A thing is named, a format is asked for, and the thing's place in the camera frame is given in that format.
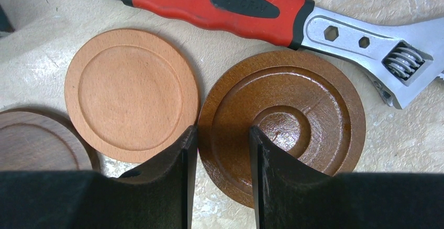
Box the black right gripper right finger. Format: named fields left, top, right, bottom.
left=249, top=126, right=443, bottom=228

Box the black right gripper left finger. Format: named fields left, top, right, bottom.
left=1, top=126, right=197, bottom=228

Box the glossy brown ringed coaster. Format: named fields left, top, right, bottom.
left=197, top=50, right=366, bottom=208

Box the light orange coaster back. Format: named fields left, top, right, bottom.
left=64, top=28, right=199, bottom=163

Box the dark walnut coaster back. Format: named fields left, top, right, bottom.
left=1, top=108, right=101, bottom=171

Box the red handled adjustable wrench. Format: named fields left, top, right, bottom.
left=120, top=0, right=443, bottom=110

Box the dark grey network switch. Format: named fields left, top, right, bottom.
left=0, top=7, right=15, bottom=35

